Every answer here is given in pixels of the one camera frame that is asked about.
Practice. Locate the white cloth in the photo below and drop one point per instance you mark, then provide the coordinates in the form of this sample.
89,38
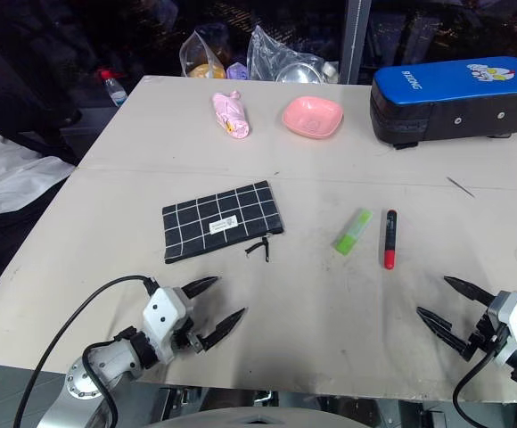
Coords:
13,174

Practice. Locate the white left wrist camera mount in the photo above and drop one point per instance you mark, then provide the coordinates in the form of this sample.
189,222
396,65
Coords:
162,307

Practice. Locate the pink folded umbrella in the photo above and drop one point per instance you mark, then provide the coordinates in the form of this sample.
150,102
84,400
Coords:
232,113

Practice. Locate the grey metal pole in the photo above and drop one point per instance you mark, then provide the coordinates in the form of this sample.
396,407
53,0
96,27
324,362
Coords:
354,40

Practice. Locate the red and black marker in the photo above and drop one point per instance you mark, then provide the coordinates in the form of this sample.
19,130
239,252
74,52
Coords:
389,241

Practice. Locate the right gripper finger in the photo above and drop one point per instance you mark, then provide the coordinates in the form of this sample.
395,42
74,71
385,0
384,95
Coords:
470,290
441,327

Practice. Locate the purple crumpled object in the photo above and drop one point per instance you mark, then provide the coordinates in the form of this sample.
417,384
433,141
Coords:
236,71

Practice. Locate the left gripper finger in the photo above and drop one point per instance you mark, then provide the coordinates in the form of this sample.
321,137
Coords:
223,327
200,285

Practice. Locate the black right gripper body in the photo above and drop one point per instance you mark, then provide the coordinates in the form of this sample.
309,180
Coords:
481,339

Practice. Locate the white small object in bag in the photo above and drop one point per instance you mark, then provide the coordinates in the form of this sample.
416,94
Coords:
330,69

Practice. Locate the grey rounded housing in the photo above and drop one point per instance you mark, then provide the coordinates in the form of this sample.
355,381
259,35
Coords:
223,417

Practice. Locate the clear bag with orange item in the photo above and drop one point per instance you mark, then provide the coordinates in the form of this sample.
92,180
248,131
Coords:
200,46

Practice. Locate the blue and black case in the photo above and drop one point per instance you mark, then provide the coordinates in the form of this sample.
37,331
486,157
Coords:
445,89

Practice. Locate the steel bowl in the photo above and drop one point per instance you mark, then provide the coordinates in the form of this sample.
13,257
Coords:
298,73

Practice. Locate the black grid pencil pouch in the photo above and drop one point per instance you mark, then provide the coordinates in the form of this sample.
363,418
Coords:
205,209

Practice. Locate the orange round object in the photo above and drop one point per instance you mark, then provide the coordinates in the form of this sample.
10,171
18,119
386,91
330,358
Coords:
205,71

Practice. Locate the red-capped water bottle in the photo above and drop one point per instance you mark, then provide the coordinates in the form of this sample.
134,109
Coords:
116,91

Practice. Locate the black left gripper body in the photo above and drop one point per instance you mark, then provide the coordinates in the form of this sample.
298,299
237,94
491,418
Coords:
187,341

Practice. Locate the green highlighter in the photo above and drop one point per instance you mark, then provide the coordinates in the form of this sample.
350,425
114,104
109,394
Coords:
352,232

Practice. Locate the pink plastic bowl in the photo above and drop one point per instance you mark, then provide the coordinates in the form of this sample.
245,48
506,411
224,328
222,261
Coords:
312,116

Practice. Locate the clear bag with steel bowl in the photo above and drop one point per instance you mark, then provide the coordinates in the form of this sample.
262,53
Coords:
272,51

